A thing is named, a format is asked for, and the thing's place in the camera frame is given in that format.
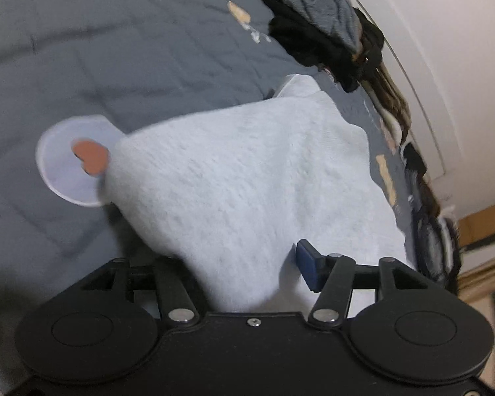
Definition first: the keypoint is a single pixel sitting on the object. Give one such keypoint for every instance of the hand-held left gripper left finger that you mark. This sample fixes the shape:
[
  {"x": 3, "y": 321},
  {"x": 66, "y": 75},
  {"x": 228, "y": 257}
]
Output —
[{"x": 169, "y": 280}]

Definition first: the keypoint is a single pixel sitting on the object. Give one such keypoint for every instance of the grey printed quilt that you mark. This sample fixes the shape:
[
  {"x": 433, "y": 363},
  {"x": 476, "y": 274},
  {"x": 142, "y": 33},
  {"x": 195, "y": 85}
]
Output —
[{"x": 107, "y": 49}]

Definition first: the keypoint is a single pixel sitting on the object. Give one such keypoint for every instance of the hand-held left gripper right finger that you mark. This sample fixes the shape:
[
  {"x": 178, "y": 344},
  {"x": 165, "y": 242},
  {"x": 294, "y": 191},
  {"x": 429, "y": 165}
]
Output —
[{"x": 309, "y": 262}]

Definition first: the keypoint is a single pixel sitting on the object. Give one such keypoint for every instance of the light grey hoodie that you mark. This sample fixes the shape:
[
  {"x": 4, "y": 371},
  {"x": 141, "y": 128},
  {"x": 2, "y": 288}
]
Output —
[{"x": 251, "y": 181}]

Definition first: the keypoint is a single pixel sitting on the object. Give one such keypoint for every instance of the grey fleece garment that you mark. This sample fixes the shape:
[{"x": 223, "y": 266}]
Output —
[{"x": 313, "y": 0}]

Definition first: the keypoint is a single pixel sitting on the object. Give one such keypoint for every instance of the stack of folded clothes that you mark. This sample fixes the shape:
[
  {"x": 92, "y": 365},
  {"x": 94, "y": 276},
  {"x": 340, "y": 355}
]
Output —
[{"x": 433, "y": 231}]

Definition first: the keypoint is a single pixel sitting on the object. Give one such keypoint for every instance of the black garment pile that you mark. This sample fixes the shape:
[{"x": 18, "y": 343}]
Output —
[{"x": 305, "y": 45}]

